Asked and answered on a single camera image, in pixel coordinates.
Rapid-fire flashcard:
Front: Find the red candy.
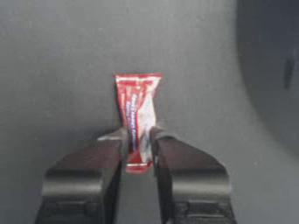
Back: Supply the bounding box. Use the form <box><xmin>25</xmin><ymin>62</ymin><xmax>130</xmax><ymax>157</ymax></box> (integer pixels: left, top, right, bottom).
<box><xmin>113</xmin><ymin>73</ymin><xmax>164</xmax><ymax>175</ymax></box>

